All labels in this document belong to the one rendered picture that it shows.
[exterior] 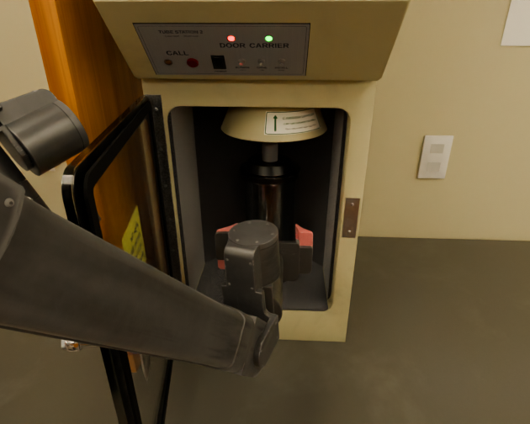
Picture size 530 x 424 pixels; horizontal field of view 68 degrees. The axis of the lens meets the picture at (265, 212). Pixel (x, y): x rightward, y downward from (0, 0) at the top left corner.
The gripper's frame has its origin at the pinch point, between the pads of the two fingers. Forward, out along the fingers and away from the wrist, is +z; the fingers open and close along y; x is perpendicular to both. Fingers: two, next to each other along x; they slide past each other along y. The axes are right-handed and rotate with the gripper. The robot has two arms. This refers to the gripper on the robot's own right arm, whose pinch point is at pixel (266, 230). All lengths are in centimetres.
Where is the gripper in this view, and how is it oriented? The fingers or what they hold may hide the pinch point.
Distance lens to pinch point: 64.5
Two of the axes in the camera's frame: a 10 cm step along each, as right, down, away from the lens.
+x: 0.1, 8.8, 4.7
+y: -10.0, -0.2, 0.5
